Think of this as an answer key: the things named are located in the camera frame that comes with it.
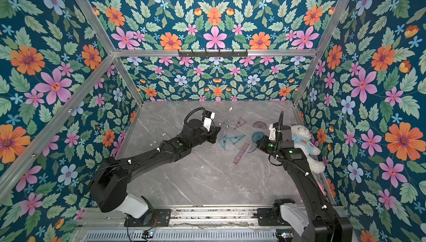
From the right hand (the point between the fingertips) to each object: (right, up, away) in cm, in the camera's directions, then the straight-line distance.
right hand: (260, 138), depth 80 cm
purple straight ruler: (-8, -11, +14) cm, 19 cm away
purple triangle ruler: (-7, +7, +29) cm, 30 cm away
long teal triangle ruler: (-11, -3, +21) cm, 24 cm away
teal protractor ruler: (+3, -2, +22) cm, 23 cm away
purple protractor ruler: (+6, +6, +28) cm, 29 cm away
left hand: (-19, +6, 0) cm, 19 cm away
